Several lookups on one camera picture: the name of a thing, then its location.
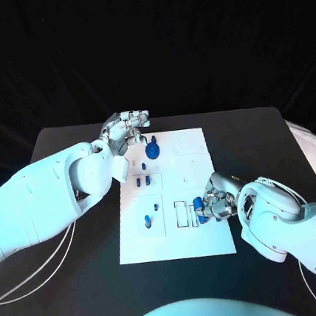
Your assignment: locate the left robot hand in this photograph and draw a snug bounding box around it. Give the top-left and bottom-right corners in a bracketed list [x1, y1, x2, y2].
[95, 108, 155, 159]

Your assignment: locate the blue block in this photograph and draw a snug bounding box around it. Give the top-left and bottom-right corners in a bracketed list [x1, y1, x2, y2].
[192, 196, 205, 212]

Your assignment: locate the white task board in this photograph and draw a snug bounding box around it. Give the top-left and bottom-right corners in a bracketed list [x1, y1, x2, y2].
[104, 123, 238, 269]

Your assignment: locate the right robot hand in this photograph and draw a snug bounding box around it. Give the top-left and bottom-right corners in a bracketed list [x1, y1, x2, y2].
[190, 168, 253, 224]

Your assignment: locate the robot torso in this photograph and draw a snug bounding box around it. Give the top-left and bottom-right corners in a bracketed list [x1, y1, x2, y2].
[108, 285, 303, 316]

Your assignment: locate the white cable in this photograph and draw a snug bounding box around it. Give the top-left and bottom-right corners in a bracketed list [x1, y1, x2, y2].
[0, 223, 80, 302]
[298, 257, 316, 316]
[0, 220, 86, 306]
[269, 176, 308, 210]

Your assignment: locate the blue gear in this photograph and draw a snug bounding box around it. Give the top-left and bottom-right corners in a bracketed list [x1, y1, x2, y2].
[144, 142, 162, 161]

